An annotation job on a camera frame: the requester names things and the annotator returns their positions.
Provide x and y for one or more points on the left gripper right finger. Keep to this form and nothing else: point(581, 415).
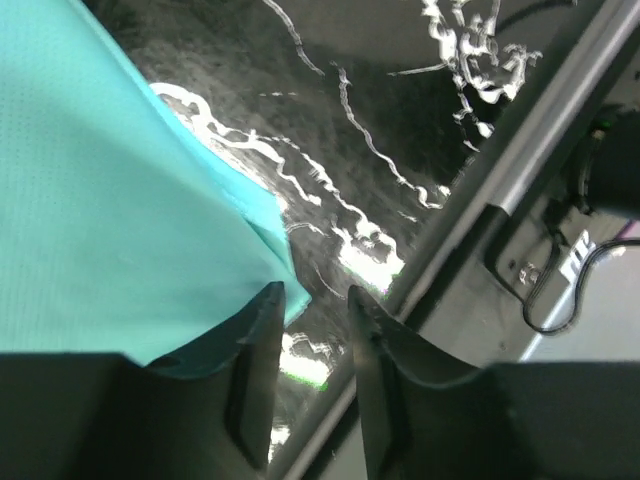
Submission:
point(428, 415)

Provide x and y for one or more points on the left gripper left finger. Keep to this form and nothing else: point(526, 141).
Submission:
point(203, 411)

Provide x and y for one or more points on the teal t shirt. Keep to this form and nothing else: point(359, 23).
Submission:
point(120, 231)

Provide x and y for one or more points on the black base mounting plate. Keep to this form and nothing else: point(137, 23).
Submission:
point(517, 233)

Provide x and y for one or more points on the black marble pattern mat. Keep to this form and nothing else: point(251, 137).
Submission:
point(325, 150)

